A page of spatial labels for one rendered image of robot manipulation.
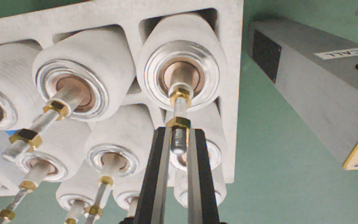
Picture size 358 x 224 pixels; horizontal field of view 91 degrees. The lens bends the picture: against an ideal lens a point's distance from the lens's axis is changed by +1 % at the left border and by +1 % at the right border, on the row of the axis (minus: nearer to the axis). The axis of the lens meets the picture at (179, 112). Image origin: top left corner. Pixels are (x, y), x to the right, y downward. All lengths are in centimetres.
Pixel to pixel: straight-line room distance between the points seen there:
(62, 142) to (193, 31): 25
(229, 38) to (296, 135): 49
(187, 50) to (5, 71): 21
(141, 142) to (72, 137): 12
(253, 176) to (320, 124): 58
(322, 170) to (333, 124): 66
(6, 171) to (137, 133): 42
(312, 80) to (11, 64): 34
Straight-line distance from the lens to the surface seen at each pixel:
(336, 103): 21
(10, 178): 63
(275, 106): 56
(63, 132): 34
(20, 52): 32
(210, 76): 18
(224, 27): 24
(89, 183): 40
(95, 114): 23
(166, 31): 17
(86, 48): 21
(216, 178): 33
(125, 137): 25
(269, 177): 82
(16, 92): 27
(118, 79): 21
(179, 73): 17
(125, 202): 38
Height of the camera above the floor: 41
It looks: 54 degrees down
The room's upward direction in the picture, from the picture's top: 177 degrees counter-clockwise
